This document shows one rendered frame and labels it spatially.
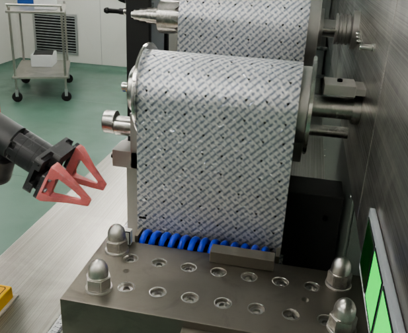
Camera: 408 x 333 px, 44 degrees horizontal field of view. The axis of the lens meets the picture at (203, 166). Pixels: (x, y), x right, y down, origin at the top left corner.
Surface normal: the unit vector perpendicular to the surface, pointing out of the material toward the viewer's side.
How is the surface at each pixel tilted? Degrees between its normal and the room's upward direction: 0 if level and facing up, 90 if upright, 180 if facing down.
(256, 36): 92
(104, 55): 90
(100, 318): 90
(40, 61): 90
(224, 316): 0
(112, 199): 0
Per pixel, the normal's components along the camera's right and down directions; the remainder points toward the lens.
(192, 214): -0.20, 0.37
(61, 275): 0.04, -0.92
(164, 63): -0.07, -0.58
